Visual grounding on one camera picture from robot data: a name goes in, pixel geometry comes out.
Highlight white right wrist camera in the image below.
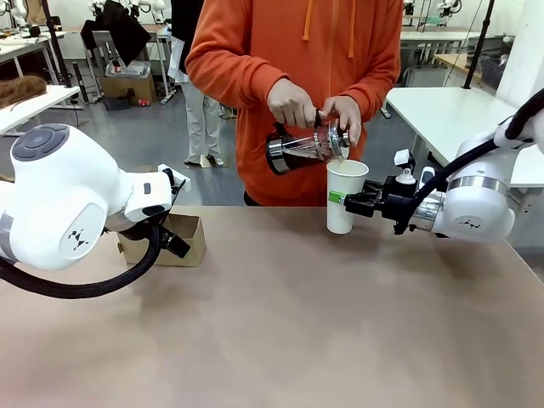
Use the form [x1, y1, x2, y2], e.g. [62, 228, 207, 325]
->
[394, 149, 417, 184]

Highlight glass french press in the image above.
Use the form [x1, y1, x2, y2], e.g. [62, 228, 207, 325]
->
[265, 108, 352, 176]

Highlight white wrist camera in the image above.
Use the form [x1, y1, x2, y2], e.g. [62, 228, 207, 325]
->
[160, 166, 191, 193]
[394, 149, 417, 184]

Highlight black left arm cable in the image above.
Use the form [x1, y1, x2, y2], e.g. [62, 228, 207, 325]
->
[0, 218, 162, 300]

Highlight white paper cup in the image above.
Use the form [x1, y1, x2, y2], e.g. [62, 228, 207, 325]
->
[326, 160, 370, 235]

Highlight white side table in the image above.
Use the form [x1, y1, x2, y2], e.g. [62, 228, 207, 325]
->
[0, 84, 82, 137]

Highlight person's right hand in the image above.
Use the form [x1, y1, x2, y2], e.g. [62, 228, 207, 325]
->
[267, 78, 318, 129]

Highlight brown cardboard cup carrier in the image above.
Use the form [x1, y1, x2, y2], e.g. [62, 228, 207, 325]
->
[116, 213, 207, 268]

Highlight white background table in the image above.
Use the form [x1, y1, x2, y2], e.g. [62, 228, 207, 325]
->
[399, 27, 485, 86]

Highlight orange sleeved right forearm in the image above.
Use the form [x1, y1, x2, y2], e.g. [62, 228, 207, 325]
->
[185, 37, 294, 110]

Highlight large white table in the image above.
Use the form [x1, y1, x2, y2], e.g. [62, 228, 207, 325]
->
[384, 87, 544, 190]

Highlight black hanging cloth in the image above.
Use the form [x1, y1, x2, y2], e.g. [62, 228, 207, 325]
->
[80, 0, 153, 68]

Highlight brown furry object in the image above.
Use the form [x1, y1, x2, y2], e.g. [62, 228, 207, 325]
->
[0, 75, 48, 108]

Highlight orange sleeved left forearm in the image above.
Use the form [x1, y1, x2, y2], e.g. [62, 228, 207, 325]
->
[348, 50, 403, 128]

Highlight person's left hand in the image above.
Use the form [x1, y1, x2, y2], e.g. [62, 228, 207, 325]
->
[320, 96, 363, 148]

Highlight orange hoodie torso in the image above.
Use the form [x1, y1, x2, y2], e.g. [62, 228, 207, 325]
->
[185, 0, 404, 208]

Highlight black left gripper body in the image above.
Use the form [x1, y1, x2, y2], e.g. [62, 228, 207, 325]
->
[104, 214, 161, 235]

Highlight black stand pole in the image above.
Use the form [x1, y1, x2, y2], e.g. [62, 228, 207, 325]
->
[40, 0, 86, 111]
[462, 0, 496, 90]

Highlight brown cardboard box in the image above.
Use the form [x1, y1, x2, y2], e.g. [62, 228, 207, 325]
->
[101, 71, 157, 106]

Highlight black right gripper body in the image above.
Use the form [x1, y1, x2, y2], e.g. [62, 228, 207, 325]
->
[380, 176, 422, 235]

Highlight grey plastic bin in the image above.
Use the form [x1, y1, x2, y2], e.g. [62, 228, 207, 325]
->
[105, 59, 152, 79]

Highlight background person white trousers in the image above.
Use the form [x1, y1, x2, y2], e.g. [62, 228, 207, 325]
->
[168, 0, 225, 167]

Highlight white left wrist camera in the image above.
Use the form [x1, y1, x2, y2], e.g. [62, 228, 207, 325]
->
[160, 166, 191, 193]

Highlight black mesh crate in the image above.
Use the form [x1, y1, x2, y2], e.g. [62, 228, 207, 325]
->
[482, 54, 513, 88]

